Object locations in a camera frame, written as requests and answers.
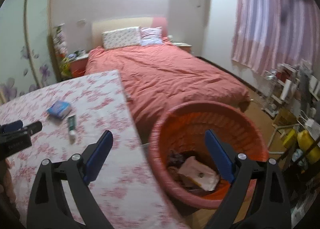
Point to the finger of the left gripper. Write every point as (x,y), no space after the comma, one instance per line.
(11,127)
(33,128)

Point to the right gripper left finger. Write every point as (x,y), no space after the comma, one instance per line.
(81,169)

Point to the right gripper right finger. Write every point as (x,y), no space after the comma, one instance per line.
(234,168)

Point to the blue tissue packet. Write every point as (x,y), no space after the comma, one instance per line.
(59,109)

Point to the white paper bag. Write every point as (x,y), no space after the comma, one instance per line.
(199,174)

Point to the green tube white cap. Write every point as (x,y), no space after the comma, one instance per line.
(72,127)

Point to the brown woven cloth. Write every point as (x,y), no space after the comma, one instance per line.
(176,159)

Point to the floral pink tablecloth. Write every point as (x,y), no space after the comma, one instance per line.
(125,189)

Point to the floral sliding wardrobe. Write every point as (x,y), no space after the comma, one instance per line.
(27,58)

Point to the orange plastic basket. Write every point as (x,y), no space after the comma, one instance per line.
(182,128)

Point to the yellow bottle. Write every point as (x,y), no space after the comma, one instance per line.
(304,141)

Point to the left bedside table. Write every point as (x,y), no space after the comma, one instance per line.
(78,66)

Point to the bedside table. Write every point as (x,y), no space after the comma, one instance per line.
(78,66)
(183,46)

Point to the plush toy flower stack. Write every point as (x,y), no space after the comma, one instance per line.
(61,51)

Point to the salmon pink duvet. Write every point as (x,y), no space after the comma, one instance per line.
(157,78)

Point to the beige pink headboard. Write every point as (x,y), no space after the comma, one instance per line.
(98,27)

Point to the floral white pillow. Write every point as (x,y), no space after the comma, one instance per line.
(122,37)

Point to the right bedside table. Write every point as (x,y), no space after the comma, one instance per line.
(183,46)

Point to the striped pink pillow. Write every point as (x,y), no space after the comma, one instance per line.
(151,36)

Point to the pink striped curtain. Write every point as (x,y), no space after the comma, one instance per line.
(272,32)

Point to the white wire shelf rack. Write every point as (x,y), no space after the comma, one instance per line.
(282,83)

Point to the wall socket plate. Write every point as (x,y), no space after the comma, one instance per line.
(81,22)

